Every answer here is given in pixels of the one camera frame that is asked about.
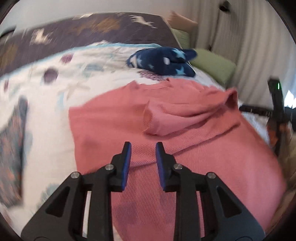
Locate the pink knit sweater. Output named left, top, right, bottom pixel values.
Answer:
left=69, top=78, right=286, bottom=240

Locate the green pillow near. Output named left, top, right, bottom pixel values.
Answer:
left=190, top=48, right=236, bottom=87

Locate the green pillow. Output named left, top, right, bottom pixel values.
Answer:
left=190, top=48, right=236, bottom=87
left=171, top=28, right=190, bottom=49

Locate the white curtain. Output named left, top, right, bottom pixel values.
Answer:
left=192, top=1, right=295, bottom=107

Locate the navy star fleece garment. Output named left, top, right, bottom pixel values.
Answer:
left=126, top=47, right=197, bottom=77

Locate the green pillow far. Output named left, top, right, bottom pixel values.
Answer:
left=171, top=28, right=190, bottom=49

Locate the white seashell print quilt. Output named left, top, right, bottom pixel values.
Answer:
left=0, top=41, right=271, bottom=235

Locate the tan pillow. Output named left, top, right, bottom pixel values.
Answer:
left=166, top=11, right=198, bottom=34

